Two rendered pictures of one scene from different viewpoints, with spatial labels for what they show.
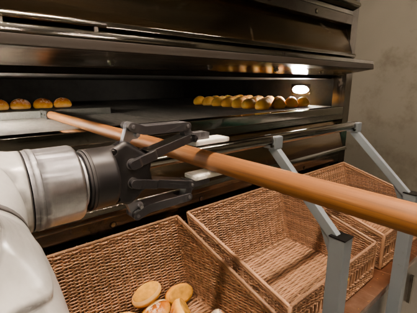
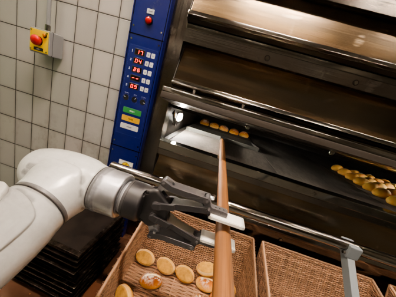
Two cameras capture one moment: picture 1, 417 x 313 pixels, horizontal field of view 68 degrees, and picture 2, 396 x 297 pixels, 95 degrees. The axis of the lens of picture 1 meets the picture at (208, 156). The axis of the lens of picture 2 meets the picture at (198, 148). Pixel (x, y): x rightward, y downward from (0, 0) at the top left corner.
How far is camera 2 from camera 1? 0.27 m
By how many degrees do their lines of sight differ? 43
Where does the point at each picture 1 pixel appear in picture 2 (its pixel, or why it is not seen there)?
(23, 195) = (81, 192)
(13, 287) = not seen: outside the picture
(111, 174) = (131, 205)
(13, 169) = (86, 177)
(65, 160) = (112, 184)
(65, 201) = (99, 206)
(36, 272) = not seen: outside the picture
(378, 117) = not seen: outside the picture
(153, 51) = (274, 129)
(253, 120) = (367, 211)
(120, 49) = (250, 122)
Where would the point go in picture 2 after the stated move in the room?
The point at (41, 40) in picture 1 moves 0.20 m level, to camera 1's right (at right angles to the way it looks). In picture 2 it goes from (205, 106) to (249, 121)
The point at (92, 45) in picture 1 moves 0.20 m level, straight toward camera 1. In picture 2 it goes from (232, 115) to (210, 111)
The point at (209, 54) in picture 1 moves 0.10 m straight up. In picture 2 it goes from (328, 144) to (341, 116)
